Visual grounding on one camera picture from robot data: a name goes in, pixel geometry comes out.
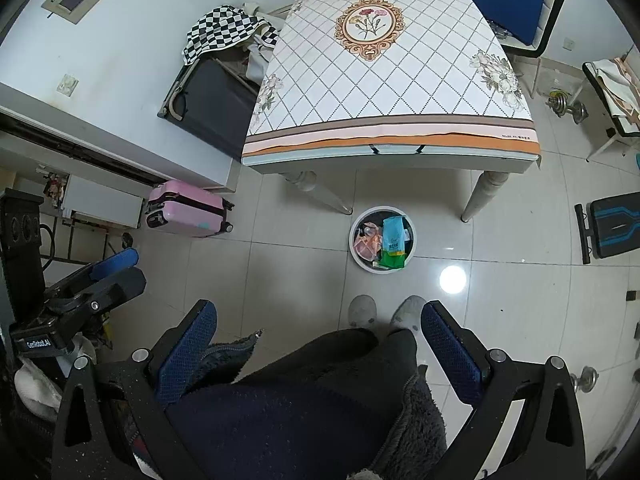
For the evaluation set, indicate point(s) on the white black chair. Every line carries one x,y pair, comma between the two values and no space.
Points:
552,5

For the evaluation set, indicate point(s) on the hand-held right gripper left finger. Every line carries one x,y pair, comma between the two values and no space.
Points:
190,350

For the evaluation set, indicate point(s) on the beige wall socket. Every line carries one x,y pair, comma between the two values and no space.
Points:
67,85

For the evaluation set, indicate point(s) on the pink suitcase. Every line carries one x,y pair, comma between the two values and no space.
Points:
185,207

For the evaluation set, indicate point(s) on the chrome dumbbell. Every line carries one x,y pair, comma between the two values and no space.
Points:
567,106

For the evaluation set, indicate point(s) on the dark folded board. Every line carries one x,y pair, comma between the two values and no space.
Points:
215,105

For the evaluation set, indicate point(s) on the dark blue board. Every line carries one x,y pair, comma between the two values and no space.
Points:
500,5

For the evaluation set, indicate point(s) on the beige cloth on chair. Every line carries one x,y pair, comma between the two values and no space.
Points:
620,85

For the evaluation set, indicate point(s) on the grey fluffy slipper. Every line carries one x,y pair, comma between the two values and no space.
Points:
362,312
407,312

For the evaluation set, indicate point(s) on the white floral diamond tablecloth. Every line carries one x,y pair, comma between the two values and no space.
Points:
380,85

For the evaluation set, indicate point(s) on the round white trash bin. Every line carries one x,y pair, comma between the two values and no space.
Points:
381,209

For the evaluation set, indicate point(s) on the person's dark fleece clothing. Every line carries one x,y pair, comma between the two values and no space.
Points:
300,410

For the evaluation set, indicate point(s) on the black blue exercise bench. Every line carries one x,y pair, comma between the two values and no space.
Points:
612,230

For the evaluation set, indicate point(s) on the white crumpled cloth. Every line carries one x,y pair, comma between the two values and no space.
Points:
35,385

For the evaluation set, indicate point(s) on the green teal snack packet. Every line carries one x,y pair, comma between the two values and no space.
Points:
392,240

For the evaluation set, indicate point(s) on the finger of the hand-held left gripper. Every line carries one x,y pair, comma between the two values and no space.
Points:
117,260
120,290

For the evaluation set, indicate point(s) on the black frame chair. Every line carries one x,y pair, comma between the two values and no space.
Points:
607,130

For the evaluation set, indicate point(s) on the small metal dumbbell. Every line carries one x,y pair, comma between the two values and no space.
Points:
586,381

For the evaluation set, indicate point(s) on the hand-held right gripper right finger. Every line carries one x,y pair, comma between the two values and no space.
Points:
450,350

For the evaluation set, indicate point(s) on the orange pink wrapper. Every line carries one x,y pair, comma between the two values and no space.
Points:
367,247

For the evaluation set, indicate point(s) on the checkered black white cloth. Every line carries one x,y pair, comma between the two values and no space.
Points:
225,25

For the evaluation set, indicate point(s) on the white low cabinet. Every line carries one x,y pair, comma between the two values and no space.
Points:
100,202

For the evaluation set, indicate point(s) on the black metal stand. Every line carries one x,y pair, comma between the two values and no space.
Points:
20,240

